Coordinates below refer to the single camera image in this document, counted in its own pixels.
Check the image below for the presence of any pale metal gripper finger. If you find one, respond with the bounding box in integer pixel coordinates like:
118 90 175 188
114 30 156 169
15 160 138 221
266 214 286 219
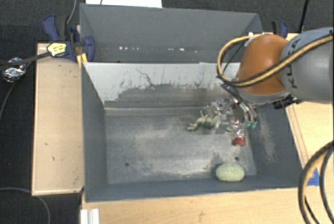
208 98 230 117
214 114 234 135

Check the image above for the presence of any green toy frog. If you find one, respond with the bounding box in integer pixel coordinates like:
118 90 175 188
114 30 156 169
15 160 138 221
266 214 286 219
186 110 221 132

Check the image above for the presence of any clear bottle with red cap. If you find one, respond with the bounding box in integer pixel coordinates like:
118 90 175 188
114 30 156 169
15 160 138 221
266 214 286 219
231 123 247 147

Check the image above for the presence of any pale green round sponge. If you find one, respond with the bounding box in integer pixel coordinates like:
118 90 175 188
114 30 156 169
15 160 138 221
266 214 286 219
215 162 246 183

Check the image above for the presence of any grey metal bin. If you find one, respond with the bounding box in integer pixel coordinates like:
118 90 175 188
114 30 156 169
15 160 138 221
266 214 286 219
78 3 304 203

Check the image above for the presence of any pale wood board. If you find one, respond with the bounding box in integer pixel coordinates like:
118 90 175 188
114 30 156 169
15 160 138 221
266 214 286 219
31 42 86 196

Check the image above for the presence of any black cylinder on white bracket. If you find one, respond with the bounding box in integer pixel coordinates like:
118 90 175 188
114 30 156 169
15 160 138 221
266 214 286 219
272 96 299 110

